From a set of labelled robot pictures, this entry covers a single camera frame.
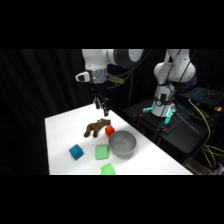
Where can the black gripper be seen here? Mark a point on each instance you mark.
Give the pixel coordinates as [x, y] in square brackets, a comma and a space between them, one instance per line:
[98, 89]

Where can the brown plush deer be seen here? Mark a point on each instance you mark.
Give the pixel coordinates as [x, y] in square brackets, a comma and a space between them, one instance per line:
[94, 128]

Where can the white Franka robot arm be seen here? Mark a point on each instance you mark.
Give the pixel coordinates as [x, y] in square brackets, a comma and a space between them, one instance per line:
[173, 71]

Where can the grey bowl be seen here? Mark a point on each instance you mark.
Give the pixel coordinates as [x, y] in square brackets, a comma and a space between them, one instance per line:
[122, 143]

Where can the orange block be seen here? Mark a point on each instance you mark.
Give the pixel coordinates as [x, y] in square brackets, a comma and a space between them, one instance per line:
[109, 131]

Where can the green block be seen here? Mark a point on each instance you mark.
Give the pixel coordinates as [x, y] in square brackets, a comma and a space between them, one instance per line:
[102, 152]
[107, 169]

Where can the blue block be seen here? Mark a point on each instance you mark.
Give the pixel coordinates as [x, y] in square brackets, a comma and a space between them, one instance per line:
[76, 152]

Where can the black curtain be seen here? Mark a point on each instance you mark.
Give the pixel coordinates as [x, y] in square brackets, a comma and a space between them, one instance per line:
[36, 100]

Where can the black robot stand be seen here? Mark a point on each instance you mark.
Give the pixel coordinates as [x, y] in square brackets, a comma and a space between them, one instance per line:
[180, 131]

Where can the black laptop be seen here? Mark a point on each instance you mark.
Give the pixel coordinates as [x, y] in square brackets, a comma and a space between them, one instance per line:
[203, 95]

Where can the small yellow object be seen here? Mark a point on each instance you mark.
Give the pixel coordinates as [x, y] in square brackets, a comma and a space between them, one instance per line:
[217, 108]

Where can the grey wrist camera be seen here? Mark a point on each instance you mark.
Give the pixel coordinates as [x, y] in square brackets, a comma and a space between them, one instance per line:
[82, 77]

